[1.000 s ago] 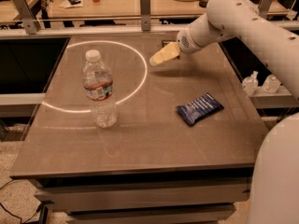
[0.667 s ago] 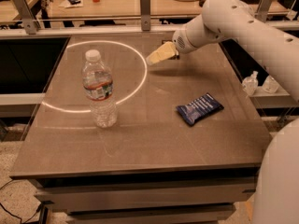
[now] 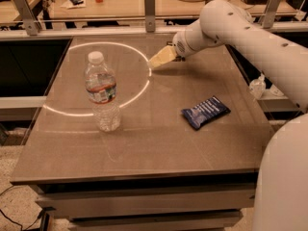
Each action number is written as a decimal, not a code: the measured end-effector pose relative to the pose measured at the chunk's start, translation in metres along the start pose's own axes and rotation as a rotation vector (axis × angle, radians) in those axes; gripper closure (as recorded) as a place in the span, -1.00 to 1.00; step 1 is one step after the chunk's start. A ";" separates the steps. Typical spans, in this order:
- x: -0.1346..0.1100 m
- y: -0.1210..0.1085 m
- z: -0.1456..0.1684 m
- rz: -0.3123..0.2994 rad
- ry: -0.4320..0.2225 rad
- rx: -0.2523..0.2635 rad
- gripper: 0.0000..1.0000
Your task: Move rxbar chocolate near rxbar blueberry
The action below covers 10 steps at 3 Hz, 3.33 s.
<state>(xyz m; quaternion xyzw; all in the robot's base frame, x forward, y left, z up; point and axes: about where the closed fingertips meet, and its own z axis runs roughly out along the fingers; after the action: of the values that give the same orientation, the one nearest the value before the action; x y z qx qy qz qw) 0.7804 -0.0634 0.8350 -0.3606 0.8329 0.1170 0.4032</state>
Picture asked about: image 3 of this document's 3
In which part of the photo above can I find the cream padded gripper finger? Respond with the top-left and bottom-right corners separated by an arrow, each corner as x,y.
148,45 -> 177,69

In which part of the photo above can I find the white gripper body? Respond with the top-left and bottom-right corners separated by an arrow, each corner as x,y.
171,20 -> 222,59

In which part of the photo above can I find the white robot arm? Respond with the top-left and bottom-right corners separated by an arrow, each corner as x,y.
149,0 -> 308,231

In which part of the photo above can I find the blue rxbar blueberry packet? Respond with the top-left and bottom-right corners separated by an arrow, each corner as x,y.
181,95 -> 230,130

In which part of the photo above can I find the clear plastic water bottle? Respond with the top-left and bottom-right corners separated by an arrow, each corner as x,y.
84,51 -> 121,132

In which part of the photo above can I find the small clear sanitizer bottle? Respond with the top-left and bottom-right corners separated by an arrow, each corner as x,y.
249,74 -> 266,99

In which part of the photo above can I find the grey drawer cabinet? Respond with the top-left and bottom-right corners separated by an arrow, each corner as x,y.
37,172 -> 258,231

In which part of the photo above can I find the middle grey metal bracket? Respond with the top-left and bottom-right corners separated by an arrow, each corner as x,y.
144,0 -> 156,33

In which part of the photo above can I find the grey metal bracket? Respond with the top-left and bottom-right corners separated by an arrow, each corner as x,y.
144,0 -> 156,33
261,0 -> 281,29
13,0 -> 41,36

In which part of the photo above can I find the right grey metal bracket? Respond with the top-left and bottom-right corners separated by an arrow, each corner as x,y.
261,0 -> 281,29

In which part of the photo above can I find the left grey metal bracket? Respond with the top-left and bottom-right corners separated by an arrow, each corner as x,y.
13,0 -> 41,36

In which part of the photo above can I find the horizontal metal rail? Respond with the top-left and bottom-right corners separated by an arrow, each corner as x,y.
0,13 -> 296,26

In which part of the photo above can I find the black floor cable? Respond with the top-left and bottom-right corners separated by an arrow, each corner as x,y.
0,185 -> 46,231

